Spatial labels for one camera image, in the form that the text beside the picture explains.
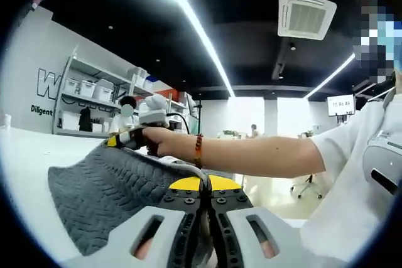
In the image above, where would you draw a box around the grey towel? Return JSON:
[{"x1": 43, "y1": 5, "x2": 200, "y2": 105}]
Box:
[{"x1": 46, "y1": 144, "x2": 220, "y2": 257}]

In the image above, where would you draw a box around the long ceiling light strip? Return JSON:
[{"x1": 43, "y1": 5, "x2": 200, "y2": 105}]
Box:
[{"x1": 137, "y1": 0, "x2": 237, "y2": 99}]

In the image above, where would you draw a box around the grey chest-worn device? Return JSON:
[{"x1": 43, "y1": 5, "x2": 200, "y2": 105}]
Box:
[{"x1": 362, "y1": 128, "x2": 402, "y2": 198}]

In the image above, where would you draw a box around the red bead bracelet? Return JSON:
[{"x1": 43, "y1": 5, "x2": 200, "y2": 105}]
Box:
[{"x1": 193, "y1": 133, "x2": 205, "y2": 169}]

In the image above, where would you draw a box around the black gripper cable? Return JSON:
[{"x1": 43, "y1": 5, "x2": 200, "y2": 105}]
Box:
[{"x1": 165, "y1": 112, "x2": 193, "y2": 136}]

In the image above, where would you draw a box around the short ceiling light strip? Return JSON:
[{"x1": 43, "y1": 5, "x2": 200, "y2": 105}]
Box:
[{"x1": 305, "y1": 51, "x2": 356, "y2": 100}]

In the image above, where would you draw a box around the person's right hand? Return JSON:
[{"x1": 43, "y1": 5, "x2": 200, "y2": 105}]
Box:
[{"x1": 142, "y1": 126, "x2": 197, "y2": 158}]

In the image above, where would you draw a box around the black tripod stand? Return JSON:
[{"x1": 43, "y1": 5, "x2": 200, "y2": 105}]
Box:
[{"x1": 186, "y1": 93, "x2": 202, "y2": 136}]

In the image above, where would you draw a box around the grey metal shelf rack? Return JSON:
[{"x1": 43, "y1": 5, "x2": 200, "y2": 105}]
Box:
[{"x1": 51, "y1": 45, "x2": 197, "y2": 139}]

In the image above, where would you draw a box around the white clock display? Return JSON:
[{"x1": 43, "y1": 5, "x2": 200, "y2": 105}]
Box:
[{"x1": 326, "y1": 94, "x2": 356, "y2": 117}]

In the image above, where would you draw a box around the white flat box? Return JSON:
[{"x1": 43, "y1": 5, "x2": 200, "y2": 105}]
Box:
[{"x1": 60, "y1": 112, "x2": 80, "y2": 131}]

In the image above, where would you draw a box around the black bag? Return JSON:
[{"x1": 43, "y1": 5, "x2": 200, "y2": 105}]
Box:
[{"x1": 78, "y1": 106, "x2": 93, "y2": 132}]

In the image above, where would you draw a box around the white shelf with storage boxes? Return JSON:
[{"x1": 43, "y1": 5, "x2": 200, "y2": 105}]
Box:
[{"x1": 64, "y1": 67, "x2": 189, "y2": 109}]

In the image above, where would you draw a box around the operator in white shirt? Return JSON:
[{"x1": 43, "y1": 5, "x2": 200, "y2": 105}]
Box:
[{"x1": 300, "y1": 70, "x2": 402, "y2": 268}]

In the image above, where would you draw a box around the swivel chair star base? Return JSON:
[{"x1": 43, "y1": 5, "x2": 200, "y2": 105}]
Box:
[{"x1": 289, "y1": 173, "x2": 325, "y2": 200}]

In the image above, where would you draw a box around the ceiling air conditioner vent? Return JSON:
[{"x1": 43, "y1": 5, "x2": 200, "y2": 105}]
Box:
[{"x1": 277, "y1": 0, "x2": 338, "y2": 42}]

